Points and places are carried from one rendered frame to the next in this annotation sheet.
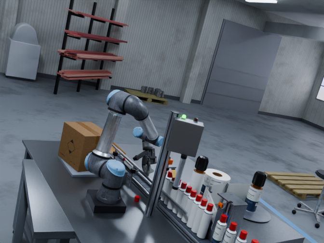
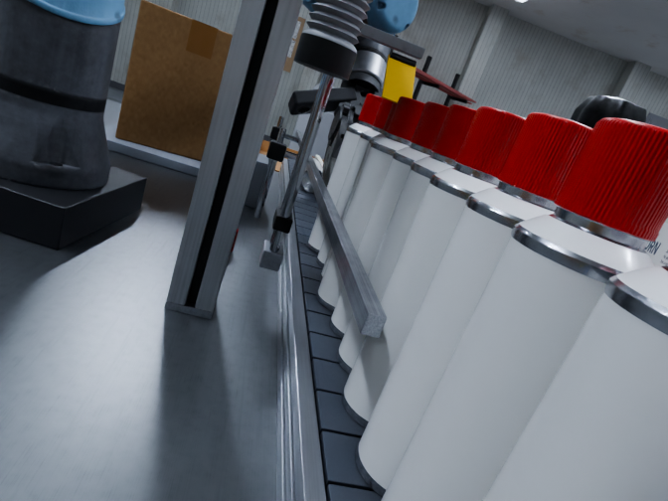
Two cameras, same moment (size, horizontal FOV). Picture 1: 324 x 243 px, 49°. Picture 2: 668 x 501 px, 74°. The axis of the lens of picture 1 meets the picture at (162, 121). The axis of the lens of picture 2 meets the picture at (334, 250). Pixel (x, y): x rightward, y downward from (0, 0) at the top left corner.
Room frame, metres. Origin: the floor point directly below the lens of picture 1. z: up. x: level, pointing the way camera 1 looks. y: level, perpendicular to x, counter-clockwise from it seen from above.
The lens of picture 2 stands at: (1.69, -0.33, 1.06)
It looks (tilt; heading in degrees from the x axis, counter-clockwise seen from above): 17 degrees down; 22
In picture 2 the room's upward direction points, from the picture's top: 20 degrees clockwise
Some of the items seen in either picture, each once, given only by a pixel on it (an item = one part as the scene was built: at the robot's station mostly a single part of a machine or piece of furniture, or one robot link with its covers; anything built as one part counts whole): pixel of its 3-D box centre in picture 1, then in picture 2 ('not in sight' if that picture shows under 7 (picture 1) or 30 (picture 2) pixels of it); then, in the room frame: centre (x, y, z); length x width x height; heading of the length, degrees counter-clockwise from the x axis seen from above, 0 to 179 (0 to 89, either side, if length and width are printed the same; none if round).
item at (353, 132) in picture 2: not in sight; (351, 178); (2.21, -0.10, 0.98); 0.05 x 0.05 x 0.20
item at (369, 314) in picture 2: (142, 173); (309, 164); (2.35, 0.04, 0.95); 1.07 x 0.01 x 0.01; 36
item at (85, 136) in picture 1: (85, 145); (189, 86); (2.51, 0.51, 0.99); 0.30 x 0.24 x 0.27; 47
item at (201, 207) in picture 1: (199, 215); (514, 380); (1.87, -0.34, 0.98); 0.05 x 0.05 x 0.20
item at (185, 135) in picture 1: (185, 136); not in sight; (2.00, -0.15, 1.38); 0.17 x 0.10 x 0.19; 91
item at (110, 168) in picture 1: (113, 172); (58, 18); (2.01, 0.21, 1.05); 0.13 x 0.12 x 0.14; 61
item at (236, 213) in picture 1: (224, 219); not in sight; (1.84, -0.48, 1.01); 0.14 x 0.13 x 0.26; 36
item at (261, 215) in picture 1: (248, 210); not in sight; (2.34, -0.75, 0.89); 0.31 x 0.31 x 0.01
